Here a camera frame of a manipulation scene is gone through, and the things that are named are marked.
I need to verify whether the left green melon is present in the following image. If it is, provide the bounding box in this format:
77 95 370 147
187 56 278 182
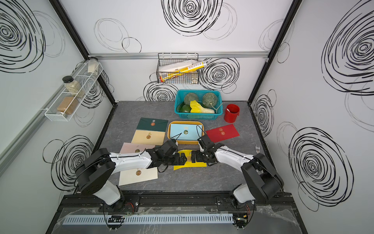
184 93 199 105

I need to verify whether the teal plastic basket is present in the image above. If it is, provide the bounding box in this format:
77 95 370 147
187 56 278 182
174 90 224 120

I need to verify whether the light blue envelope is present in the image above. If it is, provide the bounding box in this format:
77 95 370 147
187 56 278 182
170 123 203 141

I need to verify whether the yellow cabbage toy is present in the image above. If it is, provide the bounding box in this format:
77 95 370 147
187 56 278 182
190 100 215 114

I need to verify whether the pink envelope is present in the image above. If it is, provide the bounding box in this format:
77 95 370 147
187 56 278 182
120 142 155 154

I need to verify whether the cream white envelope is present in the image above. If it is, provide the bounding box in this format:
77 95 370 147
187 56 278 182
118 168 158 186

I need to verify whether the yellow plastic storage box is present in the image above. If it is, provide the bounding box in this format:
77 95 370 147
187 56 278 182
168 121 204 145

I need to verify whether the white wire wall shelf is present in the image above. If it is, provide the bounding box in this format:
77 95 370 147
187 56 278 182
44 60 105 122

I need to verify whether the black wire wall basket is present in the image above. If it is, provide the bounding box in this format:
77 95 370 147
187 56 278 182
156 53 199 85

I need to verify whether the jar with black lid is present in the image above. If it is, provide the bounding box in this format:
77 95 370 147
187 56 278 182
62 76 81 95

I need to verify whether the right green melon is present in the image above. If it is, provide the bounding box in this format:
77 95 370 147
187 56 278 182
202 92 218 108

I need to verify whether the dark green envelope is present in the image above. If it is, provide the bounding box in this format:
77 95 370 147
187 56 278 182
136 118 168 132

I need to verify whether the yellow envelope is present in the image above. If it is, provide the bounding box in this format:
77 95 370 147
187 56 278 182
173 150 207 171

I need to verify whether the red envelope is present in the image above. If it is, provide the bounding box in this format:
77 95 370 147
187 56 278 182
206 124 240 143

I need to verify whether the yellow white box in basket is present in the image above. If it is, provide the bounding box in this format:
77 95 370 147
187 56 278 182
158 59 207 82

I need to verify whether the green pepper toy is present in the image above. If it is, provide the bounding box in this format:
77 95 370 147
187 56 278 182
178 105 191 113

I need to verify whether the green melon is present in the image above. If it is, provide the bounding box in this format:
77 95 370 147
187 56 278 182
184 93 199 105
202 92 218 108

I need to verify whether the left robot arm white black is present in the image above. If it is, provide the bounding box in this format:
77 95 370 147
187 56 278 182
75 139 187 205

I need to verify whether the silver fork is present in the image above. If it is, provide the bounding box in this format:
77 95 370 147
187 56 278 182
255 144 261 154

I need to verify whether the tan kraft envelope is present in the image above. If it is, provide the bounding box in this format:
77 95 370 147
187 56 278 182
131 130 165 145

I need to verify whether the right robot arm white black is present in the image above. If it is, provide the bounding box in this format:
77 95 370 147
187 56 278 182
191 135 284 204

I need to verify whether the white slotted cable duct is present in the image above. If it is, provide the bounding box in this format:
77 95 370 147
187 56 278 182
62 214 234 225

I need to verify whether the clear jar far shelf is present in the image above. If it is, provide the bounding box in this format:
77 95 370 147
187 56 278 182
87 57 99 75

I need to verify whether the red cup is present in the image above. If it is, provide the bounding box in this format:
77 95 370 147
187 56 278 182
224 104 240 123

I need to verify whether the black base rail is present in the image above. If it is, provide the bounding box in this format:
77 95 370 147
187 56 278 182
61 190 293 213

